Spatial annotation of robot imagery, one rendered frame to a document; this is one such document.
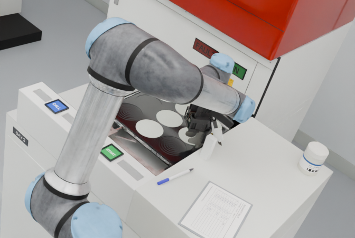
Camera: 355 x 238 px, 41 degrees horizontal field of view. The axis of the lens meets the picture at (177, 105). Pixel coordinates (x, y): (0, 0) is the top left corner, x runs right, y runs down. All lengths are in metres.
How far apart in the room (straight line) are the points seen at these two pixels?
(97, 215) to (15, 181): 0.82
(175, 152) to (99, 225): 0.57
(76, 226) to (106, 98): 0.29
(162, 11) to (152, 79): 0.98
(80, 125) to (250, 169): 0.66
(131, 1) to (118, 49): 1.05
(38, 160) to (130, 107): 0.37
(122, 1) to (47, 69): 1.53
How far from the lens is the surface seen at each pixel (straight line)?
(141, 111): 1.72
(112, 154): 1.42
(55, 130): 1.53
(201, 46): 1.82
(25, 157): 1.75
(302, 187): 1.57
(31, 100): 1.59
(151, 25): 1.96
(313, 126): 3.43
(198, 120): 1.51
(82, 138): 1.08
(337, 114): 3.32
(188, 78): 0.97
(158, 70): 0.94
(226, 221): 1.34
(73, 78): 3.43
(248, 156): 1.58
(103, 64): 1.01
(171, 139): 1.64
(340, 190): 3.31
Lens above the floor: 1.92
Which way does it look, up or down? 34 degrees down
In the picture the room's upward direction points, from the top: 17 degrees clockwise
